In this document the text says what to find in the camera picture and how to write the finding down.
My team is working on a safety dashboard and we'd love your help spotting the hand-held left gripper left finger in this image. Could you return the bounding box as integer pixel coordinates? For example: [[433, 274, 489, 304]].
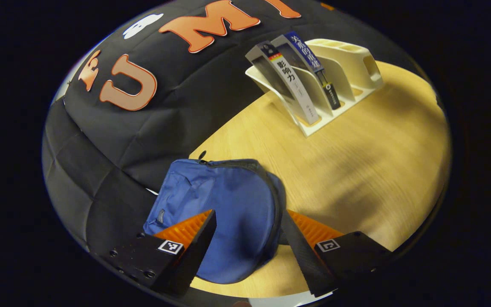
[[96, 209, 217, 297]]

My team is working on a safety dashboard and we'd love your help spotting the blue schoolbag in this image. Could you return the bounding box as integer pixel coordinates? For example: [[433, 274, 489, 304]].
[[143, 159, 288, 285]]

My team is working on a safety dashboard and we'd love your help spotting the dark blue book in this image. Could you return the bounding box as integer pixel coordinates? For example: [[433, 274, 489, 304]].
[[271, 31, 342, 110]]

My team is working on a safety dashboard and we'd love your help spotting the cream plastic bookshelf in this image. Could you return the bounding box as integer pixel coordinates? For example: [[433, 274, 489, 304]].
[[245, 38, 384, 138]]

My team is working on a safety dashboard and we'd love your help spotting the white book with portrait cover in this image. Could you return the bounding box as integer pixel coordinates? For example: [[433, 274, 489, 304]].
[[245, 41, 321, 125]]

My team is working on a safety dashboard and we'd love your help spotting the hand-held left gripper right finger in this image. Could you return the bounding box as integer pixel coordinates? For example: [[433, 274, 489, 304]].
[[280, 209, 393, 298]]

